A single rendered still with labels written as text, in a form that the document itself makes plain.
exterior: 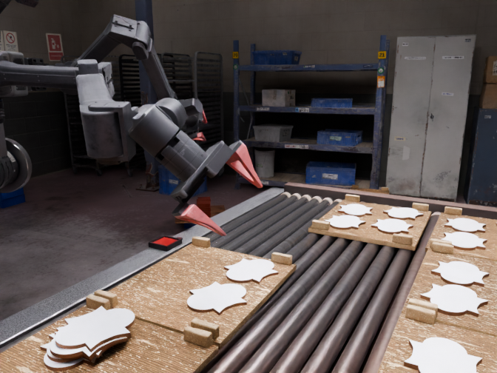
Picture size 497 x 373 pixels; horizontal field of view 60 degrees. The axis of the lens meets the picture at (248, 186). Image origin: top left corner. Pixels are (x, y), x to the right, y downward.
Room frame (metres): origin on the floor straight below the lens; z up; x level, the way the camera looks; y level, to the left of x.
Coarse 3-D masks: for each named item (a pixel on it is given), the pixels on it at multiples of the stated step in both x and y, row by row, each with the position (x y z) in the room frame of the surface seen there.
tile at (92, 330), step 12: (96, 312) 0.77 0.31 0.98; (108, 312) 0.77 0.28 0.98; (120, 312) 0.77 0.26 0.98; (132, 312) 0.77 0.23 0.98; (72, 324) 0.73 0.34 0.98; (84, 324) 0.73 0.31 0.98; (96, 324) 0.73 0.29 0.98; (108, 324) 0.73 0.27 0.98; (120, 324) 0.73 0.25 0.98; (132, 324) 0.74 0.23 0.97; (60, 336) 0.69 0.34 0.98; (72, 336) 0.69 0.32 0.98; (84, 336) 0.69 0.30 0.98; (96, 336) 0.69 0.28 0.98; (108, 336) 0.69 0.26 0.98; (120, 336) 0.70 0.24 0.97; (72, 348) 0.66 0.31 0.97
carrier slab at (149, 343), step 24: (72, 312) 0.84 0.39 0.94; (48, 336) 0.75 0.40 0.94; (144, 336) 0.75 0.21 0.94; (168, 336) 0.75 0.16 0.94; (0, 360) 0.68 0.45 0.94; (24, 360) 0.68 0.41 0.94; (120, 360) 0.68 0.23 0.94; (144, 360) 0.68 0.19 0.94; (168, 360) 0.68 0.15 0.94; (192, 360) 0.68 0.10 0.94
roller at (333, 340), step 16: (384, 256) 1.19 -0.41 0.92; (368, 272) 1.08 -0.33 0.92; (384, 272) 1.13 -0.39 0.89; (368, 288) 0.99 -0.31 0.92; (352, 304) 0.90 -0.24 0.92; (336, 320) 0.84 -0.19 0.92; (352, 320) 0.85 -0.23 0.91; (336, 336) 0.78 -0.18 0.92; (320, 352) 0.72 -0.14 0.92; (336, 352) 0.74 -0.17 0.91; (304, 368) 0.68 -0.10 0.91; (320, 368) 0.68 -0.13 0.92
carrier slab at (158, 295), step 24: (168, 264) 1.09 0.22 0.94; (192, 264) 1.09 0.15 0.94; (216, 264) 1.09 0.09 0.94; (120, 288) 0.95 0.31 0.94; (144, 288) 0.95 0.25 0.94; (168, 288) 0.95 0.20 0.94; (192, 288) 0.95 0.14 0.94; (264, 288) 0.95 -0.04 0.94; (144, 312) 0.84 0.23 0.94; (168, 312) 0.84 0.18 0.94; (192, 312) 0.84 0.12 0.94; (240, 312) 0.84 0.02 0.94
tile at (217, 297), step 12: (204, 288) 0.94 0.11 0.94; (216, 288) 0.94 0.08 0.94; (228, 288) 0.94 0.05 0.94; (240, 288) 0.94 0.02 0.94; (192, 300) 0.88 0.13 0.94; (204, 300) 0.88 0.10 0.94; (216, 300) 0.88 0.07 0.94; (228, 300) 0.88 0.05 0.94; (240, 300) 0.88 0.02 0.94; (216, 312) 0.84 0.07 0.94
